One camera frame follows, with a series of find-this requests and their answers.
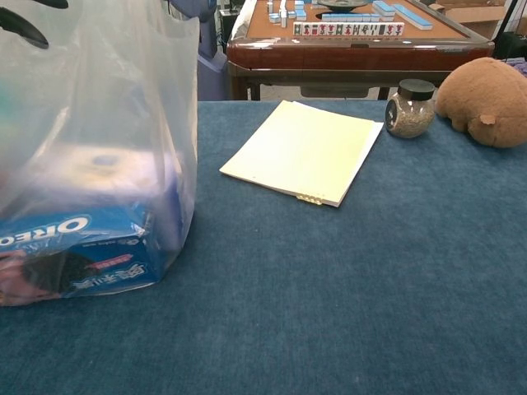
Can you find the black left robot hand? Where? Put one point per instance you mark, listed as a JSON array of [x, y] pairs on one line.
[[24, 29]]

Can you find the translucent white plastic bag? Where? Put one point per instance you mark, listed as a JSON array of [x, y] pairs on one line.
[[103, 103]]

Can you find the white and blue package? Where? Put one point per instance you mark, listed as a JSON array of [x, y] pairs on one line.
[[103, 173]]

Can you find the blue purple chair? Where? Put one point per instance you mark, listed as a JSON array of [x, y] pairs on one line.
[[212, 61]]

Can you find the blue Oreo cookie box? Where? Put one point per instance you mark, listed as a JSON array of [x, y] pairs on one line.
[[111, 263]]

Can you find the upright white mahjong tile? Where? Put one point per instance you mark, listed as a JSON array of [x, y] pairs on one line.
[[284, 14]]

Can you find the white-faced mahjong tile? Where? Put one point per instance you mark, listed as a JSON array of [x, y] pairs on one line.
[[340, 29], [365, 29], [297, 29], [399, 29], [323, 29], [332, 29], [314, 29], [391, 29], [357, 29], [348, 29], [306, 29], [374, 29]]

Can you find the pale yellow paper pad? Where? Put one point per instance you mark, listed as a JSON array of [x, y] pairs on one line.
[[304, 152]]

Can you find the black mahjong table centre dome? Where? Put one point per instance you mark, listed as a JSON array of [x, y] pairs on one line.
[[339, 4]]

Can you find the dark red mahjong table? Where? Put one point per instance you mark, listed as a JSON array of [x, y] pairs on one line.
[[350, 57]]

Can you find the dark-faced mahjong tile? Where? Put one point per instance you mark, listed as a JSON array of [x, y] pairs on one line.
[[383, 29]]

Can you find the short blue mahjong tile stack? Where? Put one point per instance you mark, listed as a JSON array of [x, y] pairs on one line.
[[383, 9]]

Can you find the blue velvet tablecloth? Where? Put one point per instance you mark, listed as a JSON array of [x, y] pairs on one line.
[[288, 308]]

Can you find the glass jar with black lid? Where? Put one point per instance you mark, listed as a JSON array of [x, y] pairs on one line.
[[409, 115]]

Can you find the brown cardboard box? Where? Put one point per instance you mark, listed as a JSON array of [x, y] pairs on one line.
[[473, 16]]

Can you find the brown plush toy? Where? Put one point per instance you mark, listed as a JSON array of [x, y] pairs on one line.
[[486, 98]]

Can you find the long blue mahjong tile wall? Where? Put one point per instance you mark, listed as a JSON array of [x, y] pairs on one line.
[[413, 16]]

